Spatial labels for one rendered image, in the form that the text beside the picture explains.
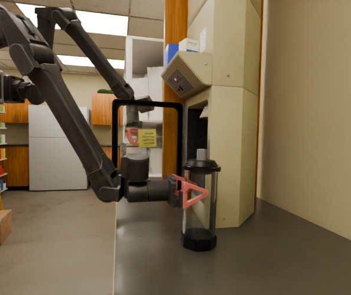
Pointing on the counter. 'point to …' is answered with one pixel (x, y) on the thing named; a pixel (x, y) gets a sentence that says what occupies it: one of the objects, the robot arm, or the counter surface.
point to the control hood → (190, 70)
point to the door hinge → (184, 136)
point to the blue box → (169, 53)
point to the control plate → (179, 82)
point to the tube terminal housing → (231, 102)
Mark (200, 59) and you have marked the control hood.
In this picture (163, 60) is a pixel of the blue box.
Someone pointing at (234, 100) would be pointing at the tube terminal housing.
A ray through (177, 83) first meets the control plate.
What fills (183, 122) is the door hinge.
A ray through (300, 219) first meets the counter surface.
